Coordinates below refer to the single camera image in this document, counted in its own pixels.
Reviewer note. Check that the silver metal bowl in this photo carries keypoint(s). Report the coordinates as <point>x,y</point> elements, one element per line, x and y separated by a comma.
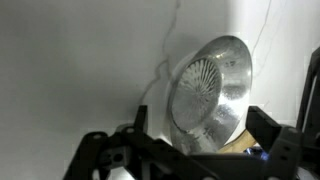
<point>200,96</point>

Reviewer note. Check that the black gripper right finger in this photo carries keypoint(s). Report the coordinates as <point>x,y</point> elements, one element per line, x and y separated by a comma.
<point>286,146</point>

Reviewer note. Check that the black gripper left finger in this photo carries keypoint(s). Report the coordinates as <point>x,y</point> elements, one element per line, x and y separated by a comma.
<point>126,150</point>

